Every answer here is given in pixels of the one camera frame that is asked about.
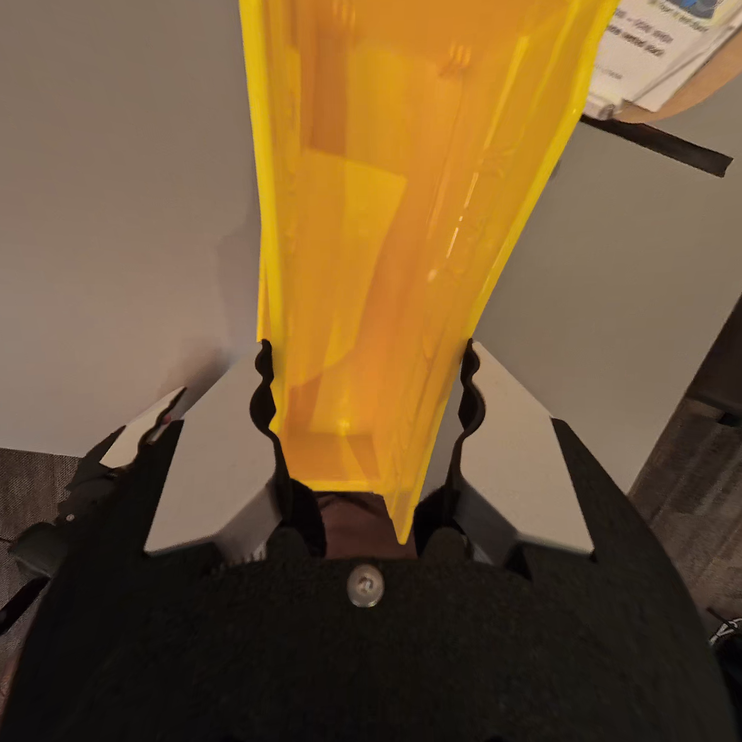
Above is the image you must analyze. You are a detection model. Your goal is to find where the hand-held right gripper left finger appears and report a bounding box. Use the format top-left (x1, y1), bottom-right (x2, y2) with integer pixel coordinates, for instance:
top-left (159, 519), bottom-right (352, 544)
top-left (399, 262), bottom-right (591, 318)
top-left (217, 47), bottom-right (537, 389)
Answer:
top-left (145, 339), bottom-right (292, 561)

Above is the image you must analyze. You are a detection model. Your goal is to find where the grey desk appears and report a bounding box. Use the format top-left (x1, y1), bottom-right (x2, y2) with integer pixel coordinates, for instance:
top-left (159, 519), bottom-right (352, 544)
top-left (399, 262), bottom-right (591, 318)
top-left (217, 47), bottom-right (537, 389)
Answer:
top-left (0, 0), bottom-right (742, 494)

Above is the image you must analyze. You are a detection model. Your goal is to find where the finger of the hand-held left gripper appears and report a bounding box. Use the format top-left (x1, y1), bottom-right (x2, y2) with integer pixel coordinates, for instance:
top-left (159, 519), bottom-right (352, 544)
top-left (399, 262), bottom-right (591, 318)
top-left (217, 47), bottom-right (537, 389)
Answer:
top-left (100, 387), bottom-right (187, 469)

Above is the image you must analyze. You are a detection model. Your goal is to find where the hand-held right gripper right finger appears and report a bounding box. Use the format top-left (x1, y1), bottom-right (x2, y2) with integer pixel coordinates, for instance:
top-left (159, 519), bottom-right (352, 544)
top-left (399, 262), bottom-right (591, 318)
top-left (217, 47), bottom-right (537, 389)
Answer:
top-left (444, 339), bottom-right (596, 568)

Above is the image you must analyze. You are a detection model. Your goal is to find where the yellow plastic storage bin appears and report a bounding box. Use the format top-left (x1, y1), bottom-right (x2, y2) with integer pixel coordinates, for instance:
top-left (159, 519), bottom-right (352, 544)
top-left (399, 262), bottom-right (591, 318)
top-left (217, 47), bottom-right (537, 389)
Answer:
top-left (239, 0), bottom-right (621, 546)

